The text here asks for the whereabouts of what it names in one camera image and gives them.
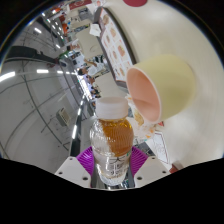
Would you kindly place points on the person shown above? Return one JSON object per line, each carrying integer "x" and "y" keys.
{"x": 91, "y": 69}

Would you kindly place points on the clear white-capped drink bottle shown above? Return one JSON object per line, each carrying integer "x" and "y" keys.
{"x": 111, "y": 143}

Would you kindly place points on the pale yellow mug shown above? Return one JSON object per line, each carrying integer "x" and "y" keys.
{"x": 173, "y": 83}

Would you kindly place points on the ceiling air conditioner unit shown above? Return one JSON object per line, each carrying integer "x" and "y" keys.
{"x": 64, "y": 116}

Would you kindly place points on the group of beige chairs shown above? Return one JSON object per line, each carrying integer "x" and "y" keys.
{"x": 87, "y": 41}

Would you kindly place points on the white printed leaflet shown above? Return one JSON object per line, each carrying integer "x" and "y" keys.
{"x": 160, "y": 146}

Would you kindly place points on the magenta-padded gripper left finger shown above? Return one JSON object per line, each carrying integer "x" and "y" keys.
{"x": 70, "y": 170}

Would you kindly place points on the group of ceiling lights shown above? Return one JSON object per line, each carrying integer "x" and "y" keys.
{"x": 42, "y": 71}

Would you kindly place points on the white crumpled napkin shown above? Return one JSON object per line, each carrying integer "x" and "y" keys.
{"x": 95, "y": 30}

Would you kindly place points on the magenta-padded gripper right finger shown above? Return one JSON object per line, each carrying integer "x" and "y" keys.
{"x": 153, "y": 170}

